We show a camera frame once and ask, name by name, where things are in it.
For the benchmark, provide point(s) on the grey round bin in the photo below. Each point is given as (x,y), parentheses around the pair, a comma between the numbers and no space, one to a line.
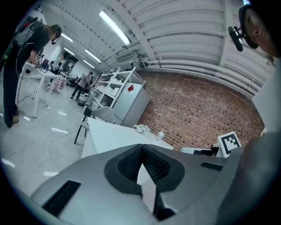
(83,101)

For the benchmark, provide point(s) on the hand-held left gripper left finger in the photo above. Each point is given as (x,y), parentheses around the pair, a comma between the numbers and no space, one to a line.
(92,197)

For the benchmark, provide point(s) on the white desk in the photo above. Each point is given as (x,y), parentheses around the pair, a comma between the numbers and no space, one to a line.
(109,136)

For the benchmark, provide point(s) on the white wall air conditioner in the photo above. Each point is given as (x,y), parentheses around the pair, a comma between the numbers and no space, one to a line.
(125,56)

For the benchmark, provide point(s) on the person's head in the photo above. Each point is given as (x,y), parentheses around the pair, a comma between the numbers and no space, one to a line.
(263,30)

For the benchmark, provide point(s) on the ceiling light strip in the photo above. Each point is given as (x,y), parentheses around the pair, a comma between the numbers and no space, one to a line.
(114,26)
(88,64)
(93,56)
(67,37)
(69,51)

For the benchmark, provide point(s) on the black head mount band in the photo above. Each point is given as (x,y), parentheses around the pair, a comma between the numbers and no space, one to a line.
(242,19)

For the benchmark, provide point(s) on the white table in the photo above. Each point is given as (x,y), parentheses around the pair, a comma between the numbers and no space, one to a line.
(41,73)

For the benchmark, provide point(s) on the small white bottle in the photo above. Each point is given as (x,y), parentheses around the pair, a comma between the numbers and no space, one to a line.
(160,136)

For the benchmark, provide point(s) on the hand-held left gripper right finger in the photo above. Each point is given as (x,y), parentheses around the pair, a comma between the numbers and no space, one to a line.
(193,186)

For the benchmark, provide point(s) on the white refrigerator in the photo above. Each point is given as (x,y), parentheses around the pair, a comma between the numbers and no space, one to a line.
(131,103)

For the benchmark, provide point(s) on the grey chair with black legs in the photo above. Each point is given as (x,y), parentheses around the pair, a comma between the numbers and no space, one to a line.
(105,113)

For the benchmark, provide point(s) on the white shelf rack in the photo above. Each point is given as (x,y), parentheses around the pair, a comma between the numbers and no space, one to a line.
(114,73)

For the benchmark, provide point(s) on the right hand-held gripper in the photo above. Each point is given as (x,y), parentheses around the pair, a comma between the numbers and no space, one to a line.
(229,142)

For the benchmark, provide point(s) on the white flower bouquet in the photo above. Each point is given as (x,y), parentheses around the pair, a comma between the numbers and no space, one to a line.
(141,128)

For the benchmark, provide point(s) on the floral stool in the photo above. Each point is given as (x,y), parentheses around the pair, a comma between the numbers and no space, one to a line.
(58,84)

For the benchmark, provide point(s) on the black head-mounted camera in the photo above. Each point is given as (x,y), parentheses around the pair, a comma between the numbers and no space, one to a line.
(237,41)

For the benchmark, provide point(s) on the white ceiling pipes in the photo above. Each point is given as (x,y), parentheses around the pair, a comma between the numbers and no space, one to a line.
(197,72)

